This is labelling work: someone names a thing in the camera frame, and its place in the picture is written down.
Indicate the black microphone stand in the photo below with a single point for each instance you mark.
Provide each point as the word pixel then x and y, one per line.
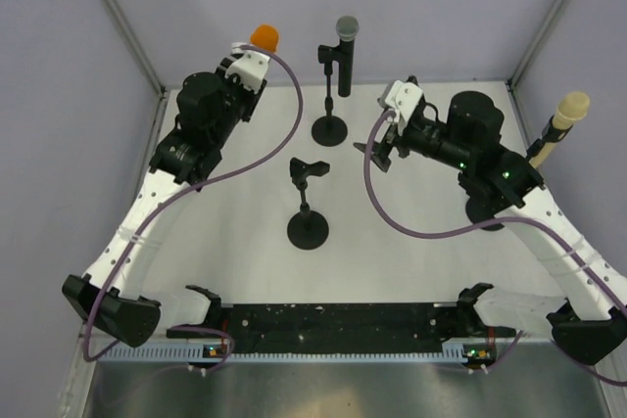
pixel 329 130
pixel 307 229
pixel 502 180

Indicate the aluminium frame post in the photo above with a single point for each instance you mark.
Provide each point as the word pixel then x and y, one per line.
pixel 130 40
pixel 533 48

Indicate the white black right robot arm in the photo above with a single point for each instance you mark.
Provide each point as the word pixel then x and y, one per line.
pixel 587 321

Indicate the black microphone silver grille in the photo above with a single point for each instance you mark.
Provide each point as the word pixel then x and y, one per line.
pixel 347 28

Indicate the aluminium frame post left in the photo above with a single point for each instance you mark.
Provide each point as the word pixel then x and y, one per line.
pixel 130 40

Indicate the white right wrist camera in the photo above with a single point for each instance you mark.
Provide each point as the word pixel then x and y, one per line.
pixel 402 100

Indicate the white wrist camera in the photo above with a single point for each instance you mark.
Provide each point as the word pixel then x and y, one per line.
pixel 250 66
pixel 402 100

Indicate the beige microphone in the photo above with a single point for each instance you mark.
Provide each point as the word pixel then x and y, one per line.
pixel 570 110

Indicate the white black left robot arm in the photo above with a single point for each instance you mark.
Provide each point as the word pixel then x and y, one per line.
pixel 210 105

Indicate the grey slotted cable duct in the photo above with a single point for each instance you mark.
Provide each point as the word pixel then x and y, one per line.
pixel 206 353

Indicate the aluminium frame post right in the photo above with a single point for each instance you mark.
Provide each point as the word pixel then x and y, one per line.
pixel 533 48

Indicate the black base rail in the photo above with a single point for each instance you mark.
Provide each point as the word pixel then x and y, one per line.
pixel 329 328

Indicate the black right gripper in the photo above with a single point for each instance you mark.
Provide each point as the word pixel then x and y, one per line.
pixel 379 152

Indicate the orange microphone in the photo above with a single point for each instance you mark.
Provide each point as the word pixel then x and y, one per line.
pixel 266 37

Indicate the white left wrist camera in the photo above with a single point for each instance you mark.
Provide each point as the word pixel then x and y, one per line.
pixel 250 66

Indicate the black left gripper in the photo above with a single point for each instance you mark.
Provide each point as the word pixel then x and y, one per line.
pixel 249 95

